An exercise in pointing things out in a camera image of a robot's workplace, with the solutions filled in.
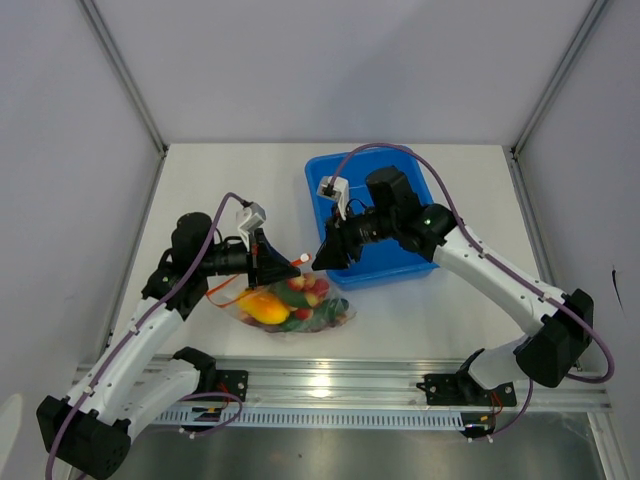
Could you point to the left aluminium frame post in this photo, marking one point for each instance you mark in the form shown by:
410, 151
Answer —
115, 59

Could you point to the clear zip top bag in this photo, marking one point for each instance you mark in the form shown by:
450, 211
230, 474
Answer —
224, 296

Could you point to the aluminium frame post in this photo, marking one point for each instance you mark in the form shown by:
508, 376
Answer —
576, 46
115, 59

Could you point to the right aluminium frame post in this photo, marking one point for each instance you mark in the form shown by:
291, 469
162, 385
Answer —
576, 46

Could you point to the orange mango slice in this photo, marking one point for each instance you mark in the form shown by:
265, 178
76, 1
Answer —
265, 307

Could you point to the blue plastic bin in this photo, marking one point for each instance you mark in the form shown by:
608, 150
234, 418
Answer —
384, 262

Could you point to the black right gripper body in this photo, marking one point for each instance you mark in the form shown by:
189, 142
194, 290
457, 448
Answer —
361, 230

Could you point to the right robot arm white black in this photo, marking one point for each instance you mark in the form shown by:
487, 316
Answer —
552, 321

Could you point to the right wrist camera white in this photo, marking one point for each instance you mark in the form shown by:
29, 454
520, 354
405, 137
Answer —
335, 188

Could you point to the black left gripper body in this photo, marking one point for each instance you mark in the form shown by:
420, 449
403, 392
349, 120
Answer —
233, 259

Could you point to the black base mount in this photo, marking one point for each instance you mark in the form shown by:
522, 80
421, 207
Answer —
220, 382
459, 389

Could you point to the white slotted cable duct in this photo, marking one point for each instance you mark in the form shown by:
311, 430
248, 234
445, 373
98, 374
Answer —
412, 419

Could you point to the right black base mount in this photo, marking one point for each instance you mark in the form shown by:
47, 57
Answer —
459, 389

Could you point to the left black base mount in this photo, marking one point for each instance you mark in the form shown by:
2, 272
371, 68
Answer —
220, 382

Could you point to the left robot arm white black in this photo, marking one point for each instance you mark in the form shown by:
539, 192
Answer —
93, 426

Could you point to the aluminium mounting rail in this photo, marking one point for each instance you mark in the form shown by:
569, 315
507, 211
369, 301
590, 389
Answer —
378, 384

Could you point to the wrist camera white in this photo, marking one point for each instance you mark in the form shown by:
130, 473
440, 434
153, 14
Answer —
335, 188
251, 217

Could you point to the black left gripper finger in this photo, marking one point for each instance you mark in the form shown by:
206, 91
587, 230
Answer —
268, 272
266, 255

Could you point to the green cucumber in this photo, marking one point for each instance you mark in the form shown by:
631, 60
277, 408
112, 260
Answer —
331, 310

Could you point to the red lychee bunch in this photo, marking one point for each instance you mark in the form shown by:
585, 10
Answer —
305, 293

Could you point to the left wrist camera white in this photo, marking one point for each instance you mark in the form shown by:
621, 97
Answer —
251, 217

